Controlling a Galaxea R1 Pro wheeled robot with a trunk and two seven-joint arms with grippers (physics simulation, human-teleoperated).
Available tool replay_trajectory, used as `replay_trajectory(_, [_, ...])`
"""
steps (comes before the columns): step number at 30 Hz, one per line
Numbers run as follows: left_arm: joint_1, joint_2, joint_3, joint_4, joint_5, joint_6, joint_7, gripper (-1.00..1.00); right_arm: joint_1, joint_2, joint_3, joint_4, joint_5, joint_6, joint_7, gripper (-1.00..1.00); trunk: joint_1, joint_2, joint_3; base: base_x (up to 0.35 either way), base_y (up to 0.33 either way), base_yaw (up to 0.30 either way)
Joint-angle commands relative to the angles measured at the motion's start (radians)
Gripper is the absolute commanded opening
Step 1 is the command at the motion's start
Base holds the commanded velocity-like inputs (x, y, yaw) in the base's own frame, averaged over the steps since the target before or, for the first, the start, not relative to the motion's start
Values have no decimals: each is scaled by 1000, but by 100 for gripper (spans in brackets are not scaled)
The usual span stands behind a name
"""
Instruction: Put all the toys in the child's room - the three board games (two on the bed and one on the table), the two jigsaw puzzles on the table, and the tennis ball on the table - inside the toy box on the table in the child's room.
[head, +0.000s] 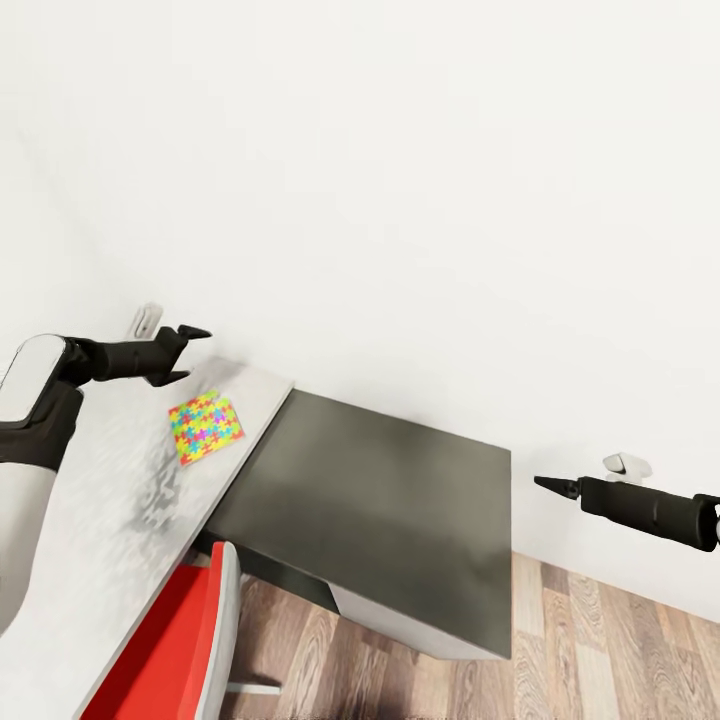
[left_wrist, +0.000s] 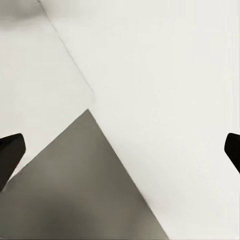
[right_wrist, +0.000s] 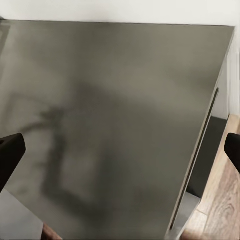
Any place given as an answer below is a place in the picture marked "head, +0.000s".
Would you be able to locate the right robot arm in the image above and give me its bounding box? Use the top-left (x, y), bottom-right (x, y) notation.
top-left (534, 452), bottom-right (720, 553)

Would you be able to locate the jigsaw puzzle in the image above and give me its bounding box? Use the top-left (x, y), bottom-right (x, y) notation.
top-left (168, 391), bottom-right (243, 467)

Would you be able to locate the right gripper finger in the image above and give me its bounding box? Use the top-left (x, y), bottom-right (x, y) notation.
top-left (534, 476), bottom-right (583, 500)

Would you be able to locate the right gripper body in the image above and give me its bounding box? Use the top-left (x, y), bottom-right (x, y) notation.
top-left (580, 476), bottom-right (665, 538)

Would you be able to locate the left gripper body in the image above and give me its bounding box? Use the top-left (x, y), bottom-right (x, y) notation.
top-left (126, 327), bottom-right (187, 388)

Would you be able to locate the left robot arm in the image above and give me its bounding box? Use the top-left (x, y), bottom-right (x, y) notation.
top-left (0, 302), bottom-right (211, 637)

